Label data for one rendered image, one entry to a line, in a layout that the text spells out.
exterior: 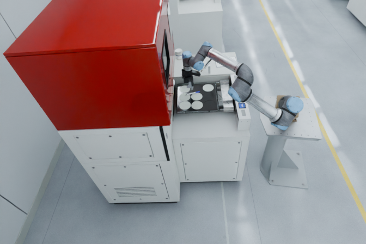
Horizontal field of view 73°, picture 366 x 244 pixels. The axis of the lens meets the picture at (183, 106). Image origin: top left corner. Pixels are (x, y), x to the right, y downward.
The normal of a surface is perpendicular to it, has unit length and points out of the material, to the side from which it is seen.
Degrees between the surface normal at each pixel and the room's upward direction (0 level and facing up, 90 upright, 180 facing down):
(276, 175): 0
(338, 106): 0
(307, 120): 0
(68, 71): 90
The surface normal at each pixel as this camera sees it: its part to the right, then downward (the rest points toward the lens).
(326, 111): -0.08, -0.69
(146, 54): -0.01, 0.72
